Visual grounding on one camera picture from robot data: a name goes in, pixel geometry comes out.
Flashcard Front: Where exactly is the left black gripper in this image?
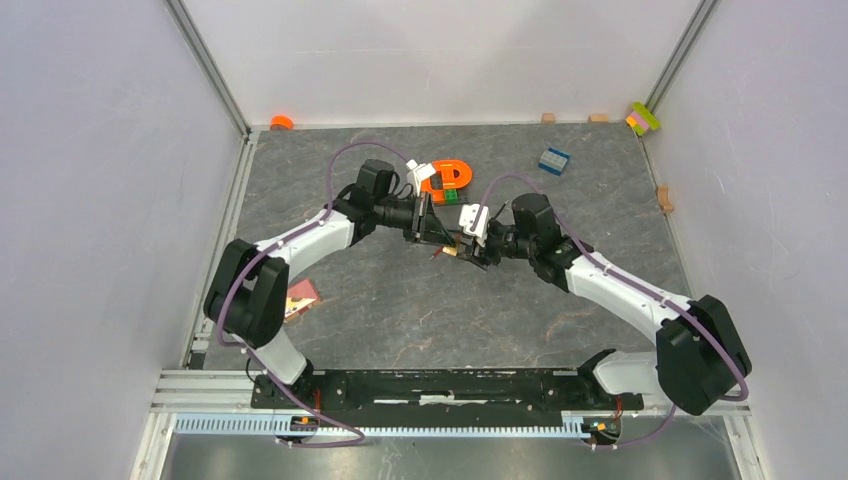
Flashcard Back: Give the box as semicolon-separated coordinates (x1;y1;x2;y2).
374;191;455;249

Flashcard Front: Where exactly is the black key with cord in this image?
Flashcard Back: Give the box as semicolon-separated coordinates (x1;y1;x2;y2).
489;201;510;223

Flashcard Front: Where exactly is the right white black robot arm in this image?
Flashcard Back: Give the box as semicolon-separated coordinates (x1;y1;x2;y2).
457;193;752;415

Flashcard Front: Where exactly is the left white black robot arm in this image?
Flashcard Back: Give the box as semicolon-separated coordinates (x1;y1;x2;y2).
202;160;454;408

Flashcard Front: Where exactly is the blue toy brick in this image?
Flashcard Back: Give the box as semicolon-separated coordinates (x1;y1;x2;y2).
537;148;571;176

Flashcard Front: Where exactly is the red wooden box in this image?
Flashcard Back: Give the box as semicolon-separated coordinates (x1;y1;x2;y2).
284;279;322;323

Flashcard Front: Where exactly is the light blue toothed strip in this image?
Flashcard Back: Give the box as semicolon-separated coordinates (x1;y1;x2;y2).
173;414;584;439

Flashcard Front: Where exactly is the orange round cap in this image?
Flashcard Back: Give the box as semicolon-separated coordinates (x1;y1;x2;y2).
269;115;294;131

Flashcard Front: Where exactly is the curved wooden block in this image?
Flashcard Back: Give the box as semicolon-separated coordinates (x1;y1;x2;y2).
656;185;675;215

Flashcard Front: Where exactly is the multicolour toy brick stack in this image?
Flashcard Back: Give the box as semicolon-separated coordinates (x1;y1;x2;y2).
625;102;661;137

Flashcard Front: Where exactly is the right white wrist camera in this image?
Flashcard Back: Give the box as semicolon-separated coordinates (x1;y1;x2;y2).
458;203;490;246

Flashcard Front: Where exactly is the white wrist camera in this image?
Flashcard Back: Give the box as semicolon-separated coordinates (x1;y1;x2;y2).
458;203;490;246
406;159;436;196

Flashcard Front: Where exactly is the dark flat base plate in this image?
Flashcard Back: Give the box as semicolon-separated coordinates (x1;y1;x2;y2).
433;190;471;207

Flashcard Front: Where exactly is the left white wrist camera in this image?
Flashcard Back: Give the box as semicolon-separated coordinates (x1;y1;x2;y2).
406;159;436;196

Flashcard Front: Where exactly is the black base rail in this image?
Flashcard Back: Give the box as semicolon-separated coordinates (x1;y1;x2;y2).
251;351;644;428

